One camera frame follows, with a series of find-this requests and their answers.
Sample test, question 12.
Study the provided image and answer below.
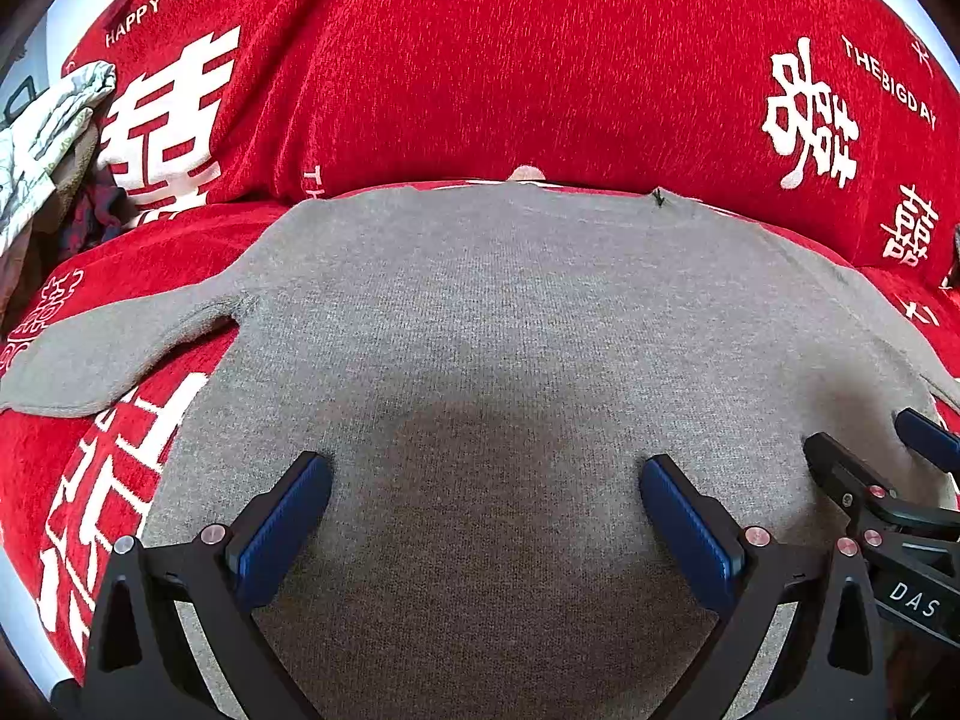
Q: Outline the dark plaid garment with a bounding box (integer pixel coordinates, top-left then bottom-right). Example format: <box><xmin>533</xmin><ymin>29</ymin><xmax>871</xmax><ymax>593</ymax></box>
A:
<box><xmin>55</xmin><ymin>167</ymin><xmax>137</xmax><ymax>263</ymax></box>

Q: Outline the grey knit sweater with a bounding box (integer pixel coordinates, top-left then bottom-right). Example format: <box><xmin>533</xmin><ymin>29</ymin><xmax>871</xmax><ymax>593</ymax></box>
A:
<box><xmin>2</xmin><ymin>184</ymin><xmax>958</xmax><ymax>718</ymax></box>

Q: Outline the light floral crumpled cloth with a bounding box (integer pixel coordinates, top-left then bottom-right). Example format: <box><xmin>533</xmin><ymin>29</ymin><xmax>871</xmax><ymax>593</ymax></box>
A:
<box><xmin>0</xmin><ymin>60</ymin><xmax>116</xmax><ymax>254</ymax></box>

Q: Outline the red wedding bedspread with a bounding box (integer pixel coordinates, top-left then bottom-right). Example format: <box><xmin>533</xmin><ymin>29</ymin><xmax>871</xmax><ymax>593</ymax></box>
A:
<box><xmin>2</xmin><ymin>0</ymin><xmax>958</xmax><ymax>678</ymax></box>

